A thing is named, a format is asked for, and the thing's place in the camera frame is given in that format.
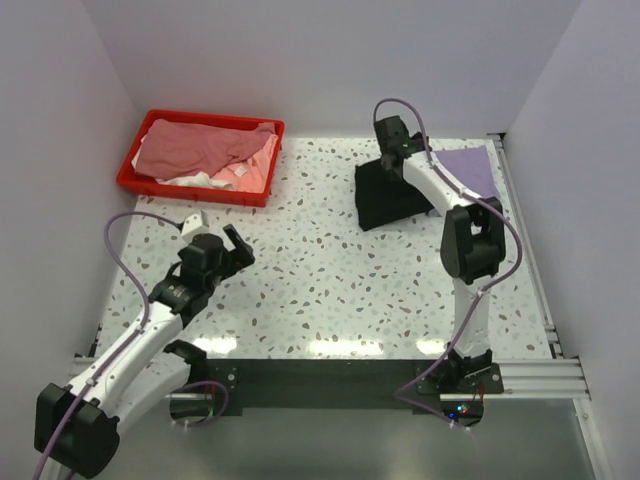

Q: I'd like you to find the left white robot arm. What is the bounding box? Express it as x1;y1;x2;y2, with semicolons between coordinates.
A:
33;225;255;479

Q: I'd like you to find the light pink t shirt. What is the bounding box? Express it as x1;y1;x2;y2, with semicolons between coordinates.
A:
210;135;278;193

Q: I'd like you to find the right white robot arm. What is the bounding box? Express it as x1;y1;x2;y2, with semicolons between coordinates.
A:
374;116;506;393

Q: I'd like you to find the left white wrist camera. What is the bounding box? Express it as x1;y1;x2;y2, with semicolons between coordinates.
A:
180;210;210;243

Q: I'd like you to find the black t shirt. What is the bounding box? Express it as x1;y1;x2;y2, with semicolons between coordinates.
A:
354;160;434;231

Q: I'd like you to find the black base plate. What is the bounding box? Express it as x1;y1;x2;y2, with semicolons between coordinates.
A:
169;359;505;426

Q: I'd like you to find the folded lavender t shirt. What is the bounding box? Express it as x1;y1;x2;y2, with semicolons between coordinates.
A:
433;146;500;199

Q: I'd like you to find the red plastic bin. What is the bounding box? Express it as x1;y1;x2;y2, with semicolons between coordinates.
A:
116;109;285;207

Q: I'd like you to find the purple cable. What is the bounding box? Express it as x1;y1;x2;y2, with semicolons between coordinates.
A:
373;98;525;432
32;211;231;480

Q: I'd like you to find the dusty pink t shirt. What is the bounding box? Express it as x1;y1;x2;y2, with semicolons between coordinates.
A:
132;119;276;180

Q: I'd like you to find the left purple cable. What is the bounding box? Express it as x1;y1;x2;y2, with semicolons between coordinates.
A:
32;211;231;480

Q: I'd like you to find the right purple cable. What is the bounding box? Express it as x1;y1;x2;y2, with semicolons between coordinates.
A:
373;98;525;432

